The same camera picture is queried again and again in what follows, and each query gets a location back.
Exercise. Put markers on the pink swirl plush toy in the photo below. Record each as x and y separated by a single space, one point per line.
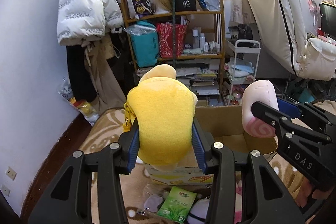
258 98

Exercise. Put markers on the white office chair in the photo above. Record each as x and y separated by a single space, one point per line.
283 35

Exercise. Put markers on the black box numbered 40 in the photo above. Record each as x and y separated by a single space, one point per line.
185 5

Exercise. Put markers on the beige patterned blanket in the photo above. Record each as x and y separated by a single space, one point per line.
145 180

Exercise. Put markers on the pink desk fan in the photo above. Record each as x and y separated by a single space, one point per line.
314 9

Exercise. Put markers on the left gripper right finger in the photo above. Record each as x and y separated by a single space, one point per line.
265 197

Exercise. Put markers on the red gift bag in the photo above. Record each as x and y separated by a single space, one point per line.
164 31

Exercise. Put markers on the white rolling cart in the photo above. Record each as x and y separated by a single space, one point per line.
242 68

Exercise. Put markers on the beige coat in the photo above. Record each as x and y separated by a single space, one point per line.
109 92

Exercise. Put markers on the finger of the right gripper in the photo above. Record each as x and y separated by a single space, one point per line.
282 123
314 115

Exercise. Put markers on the cardboard box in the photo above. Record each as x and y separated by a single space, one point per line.
214 124

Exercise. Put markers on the person's right hand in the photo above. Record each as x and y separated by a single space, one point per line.
306 190

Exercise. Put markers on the computer monitor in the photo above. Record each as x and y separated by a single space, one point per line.
328 19

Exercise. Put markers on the white puffer jacket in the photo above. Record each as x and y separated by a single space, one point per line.
83 21

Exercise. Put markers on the green pole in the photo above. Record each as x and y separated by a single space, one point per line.
173 34

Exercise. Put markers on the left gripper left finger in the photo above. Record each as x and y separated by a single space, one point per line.
67 199

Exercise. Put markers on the teal bag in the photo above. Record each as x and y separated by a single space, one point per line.
144 40

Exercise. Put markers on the yellow plush toy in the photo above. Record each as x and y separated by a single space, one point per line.
164 109

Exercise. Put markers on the wall power outlet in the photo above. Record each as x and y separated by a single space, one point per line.
11 173
5 190

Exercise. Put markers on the small lavender plush keychain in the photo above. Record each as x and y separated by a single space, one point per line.
152 203

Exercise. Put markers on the pink white plush bunny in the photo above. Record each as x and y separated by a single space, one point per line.
238 202

